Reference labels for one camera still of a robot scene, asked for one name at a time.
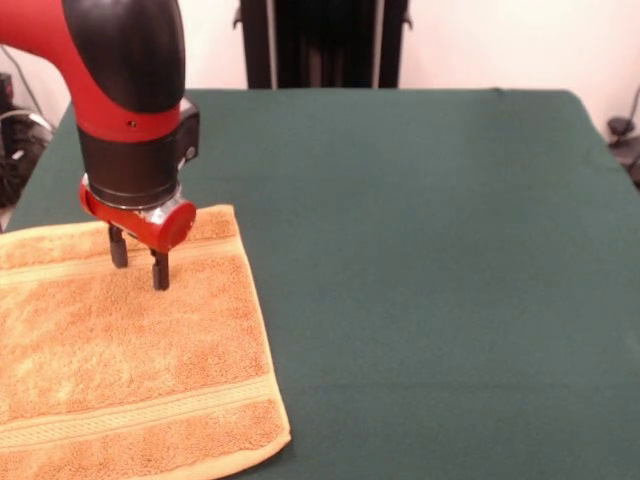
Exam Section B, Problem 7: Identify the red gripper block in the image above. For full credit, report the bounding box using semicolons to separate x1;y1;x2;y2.
78;174;198;293

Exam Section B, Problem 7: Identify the tan terry towel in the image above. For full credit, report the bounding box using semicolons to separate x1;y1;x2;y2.
0;203;293;480

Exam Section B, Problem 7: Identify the black equipment bag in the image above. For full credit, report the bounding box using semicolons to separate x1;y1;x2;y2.
0;104;55;209

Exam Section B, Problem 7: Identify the dark green table cloth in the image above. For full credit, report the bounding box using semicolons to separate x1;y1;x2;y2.
2;88;640;480

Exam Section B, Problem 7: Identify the thin grey cable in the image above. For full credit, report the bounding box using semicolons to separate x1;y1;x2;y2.
0;47;56;136

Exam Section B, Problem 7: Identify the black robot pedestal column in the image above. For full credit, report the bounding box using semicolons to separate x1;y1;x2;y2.
232;0;414;90

